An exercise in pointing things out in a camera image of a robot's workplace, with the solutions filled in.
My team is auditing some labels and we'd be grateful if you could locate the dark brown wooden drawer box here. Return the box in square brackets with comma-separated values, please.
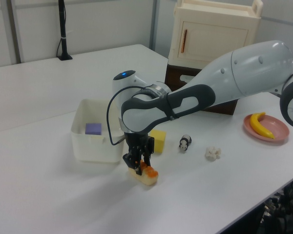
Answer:
[164, 64, 238, 116]

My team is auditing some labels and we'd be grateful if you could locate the black equipment under table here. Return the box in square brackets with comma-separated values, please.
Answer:
[256, 170, 293, 234]

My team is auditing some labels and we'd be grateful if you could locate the small white lumpy toy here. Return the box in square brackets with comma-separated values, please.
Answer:
[205, 146, 222, 161]

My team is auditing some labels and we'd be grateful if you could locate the black pole stand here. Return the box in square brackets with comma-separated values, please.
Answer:
[56, 0, 73, 61]

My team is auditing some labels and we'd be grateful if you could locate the cream toy cabinet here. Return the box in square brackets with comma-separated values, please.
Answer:
[167, 0, 264, 70]

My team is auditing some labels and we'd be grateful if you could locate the white plastic basket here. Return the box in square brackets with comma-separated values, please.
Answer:
[70, 98, 126, 164]

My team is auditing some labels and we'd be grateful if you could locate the pink round plate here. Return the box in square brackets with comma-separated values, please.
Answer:
[243, 114, 290, 146]

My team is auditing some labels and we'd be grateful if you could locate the purple foam cube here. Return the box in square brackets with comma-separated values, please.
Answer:
[84, 122, 103, 136]

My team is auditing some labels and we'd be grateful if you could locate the thin black pole cable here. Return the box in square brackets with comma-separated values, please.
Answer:
[56, 36, 64, 59]

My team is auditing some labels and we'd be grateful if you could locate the small panda figurine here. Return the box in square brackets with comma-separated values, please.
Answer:
[178, 134, 193, 152]

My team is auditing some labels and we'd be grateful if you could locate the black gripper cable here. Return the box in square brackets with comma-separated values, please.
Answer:
[106, 85, 150, 147]

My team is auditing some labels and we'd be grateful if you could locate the yellow toy banana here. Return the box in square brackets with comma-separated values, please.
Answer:
[249, 112, 275, 139]

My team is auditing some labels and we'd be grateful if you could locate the yellow foam cube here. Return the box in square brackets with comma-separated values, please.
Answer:
[149, 129, 167, 154]

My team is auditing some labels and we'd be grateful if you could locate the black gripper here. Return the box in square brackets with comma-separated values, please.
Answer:
[122, 133, 155, 176]

